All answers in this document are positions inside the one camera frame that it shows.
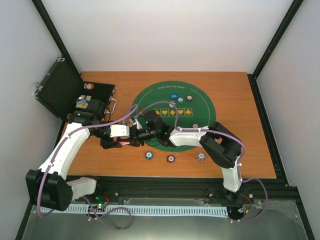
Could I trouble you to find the red playing card deck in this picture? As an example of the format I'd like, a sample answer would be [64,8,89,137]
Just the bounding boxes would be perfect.
[111,136,135,148]

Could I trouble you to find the blue 50 chip stack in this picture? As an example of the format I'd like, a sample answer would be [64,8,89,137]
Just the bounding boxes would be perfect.
[144,151,154,160]

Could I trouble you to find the white blue 10 chip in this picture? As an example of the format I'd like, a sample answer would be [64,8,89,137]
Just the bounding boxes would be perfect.
[168,101,176,108]

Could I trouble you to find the blue small blind button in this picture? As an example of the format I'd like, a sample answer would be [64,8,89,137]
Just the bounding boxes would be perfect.
[169,92,179,100]

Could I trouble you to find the brown 100 chip stack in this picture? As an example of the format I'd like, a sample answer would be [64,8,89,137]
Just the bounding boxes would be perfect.
[166,155,176,163]

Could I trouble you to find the purple white chip stack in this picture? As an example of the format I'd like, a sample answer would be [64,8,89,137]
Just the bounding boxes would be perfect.
[195,152,206,162]

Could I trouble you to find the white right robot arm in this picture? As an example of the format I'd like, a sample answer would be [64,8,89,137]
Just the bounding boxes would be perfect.
[130,110,247,203]

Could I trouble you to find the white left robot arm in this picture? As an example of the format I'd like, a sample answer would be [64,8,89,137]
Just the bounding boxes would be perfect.
[25,104,138,217]

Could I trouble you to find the round green poker mat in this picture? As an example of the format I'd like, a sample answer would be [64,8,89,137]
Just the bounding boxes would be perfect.
[130,80,217,153]

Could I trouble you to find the blue chips in case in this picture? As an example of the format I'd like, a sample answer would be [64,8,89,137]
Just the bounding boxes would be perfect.
[75,95,92,109]

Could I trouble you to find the brown chips in case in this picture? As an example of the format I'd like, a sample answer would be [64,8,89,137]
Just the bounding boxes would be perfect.
[83,82,94,90]

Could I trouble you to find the black poker chip case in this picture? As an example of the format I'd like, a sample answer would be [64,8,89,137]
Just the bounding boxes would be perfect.
[33,55,116,120]

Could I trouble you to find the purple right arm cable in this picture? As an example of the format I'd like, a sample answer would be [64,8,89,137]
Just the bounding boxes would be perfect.
[136,100,269,224]

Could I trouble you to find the silver case handle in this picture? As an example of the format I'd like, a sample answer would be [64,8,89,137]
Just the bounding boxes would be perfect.
[107,97,117,114]

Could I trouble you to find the light blue cable duct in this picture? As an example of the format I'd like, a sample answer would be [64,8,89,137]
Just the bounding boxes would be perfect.
[39,203,229,218]

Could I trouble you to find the black aluminium frame rail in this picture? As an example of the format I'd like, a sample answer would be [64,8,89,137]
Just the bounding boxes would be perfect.
[86,176,302,207]

